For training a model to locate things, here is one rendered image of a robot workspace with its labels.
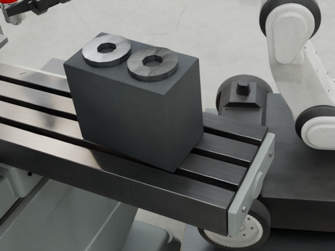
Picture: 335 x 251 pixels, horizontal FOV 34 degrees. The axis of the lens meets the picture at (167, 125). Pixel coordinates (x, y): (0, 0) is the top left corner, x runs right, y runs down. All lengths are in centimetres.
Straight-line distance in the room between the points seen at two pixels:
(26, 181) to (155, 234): 74
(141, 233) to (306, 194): 65
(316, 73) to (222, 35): 179
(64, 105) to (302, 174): 70
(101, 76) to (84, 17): 258
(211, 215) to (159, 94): 24
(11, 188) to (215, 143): 49
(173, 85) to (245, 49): 216
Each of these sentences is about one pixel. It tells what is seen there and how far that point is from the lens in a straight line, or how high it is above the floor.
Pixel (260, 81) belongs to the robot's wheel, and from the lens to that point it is 186.
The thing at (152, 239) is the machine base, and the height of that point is 20.
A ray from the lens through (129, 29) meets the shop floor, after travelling 334.
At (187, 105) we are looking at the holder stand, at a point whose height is 108.
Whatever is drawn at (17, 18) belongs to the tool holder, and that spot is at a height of 111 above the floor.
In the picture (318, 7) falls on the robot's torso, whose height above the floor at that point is 105.
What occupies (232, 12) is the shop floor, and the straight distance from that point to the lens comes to 342.
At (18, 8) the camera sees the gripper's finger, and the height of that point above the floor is 114.
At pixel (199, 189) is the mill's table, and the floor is 97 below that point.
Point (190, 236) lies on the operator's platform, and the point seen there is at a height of 40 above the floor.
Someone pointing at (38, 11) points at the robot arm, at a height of 112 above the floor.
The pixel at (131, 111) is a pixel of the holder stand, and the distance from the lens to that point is 97.
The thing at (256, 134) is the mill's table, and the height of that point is 97.
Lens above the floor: 170
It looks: 41 degrees down
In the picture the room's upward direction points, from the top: 7 degrees counter-clockwise
